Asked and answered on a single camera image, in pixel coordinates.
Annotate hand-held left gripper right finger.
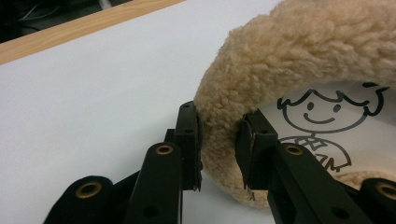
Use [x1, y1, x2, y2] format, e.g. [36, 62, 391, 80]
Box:
[234, 108, 279, 191]

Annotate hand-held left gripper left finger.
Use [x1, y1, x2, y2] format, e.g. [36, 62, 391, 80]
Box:
[164, 100, 204, 192]

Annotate round beige plush frame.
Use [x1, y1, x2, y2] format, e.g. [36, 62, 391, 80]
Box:
[192, 0, 396, 213]

